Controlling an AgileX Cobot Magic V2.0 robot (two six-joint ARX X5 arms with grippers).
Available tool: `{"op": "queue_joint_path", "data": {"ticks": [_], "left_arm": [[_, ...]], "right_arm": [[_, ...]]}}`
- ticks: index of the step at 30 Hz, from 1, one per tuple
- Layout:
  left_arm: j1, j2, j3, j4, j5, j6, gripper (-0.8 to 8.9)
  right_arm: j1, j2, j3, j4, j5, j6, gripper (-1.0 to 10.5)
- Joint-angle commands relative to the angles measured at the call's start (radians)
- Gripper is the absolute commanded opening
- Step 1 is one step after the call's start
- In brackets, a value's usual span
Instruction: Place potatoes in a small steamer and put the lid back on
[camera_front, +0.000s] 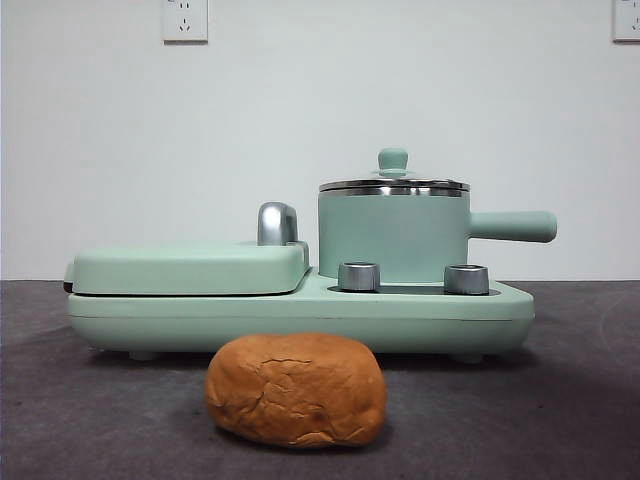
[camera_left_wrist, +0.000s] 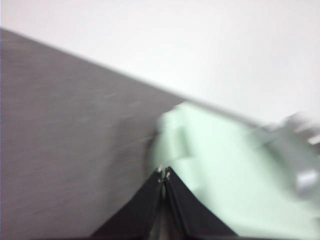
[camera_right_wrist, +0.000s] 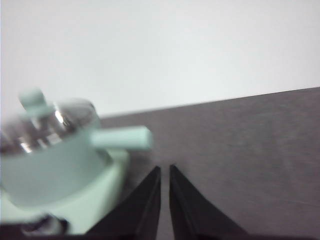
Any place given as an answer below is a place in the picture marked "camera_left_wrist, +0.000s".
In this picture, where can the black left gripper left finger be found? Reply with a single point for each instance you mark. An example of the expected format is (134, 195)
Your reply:
(140, 215)

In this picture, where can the mint green breakfast maker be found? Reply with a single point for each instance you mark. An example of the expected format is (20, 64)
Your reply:
(225, 162)

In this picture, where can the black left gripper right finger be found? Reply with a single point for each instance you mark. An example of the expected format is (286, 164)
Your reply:
(195, 215)

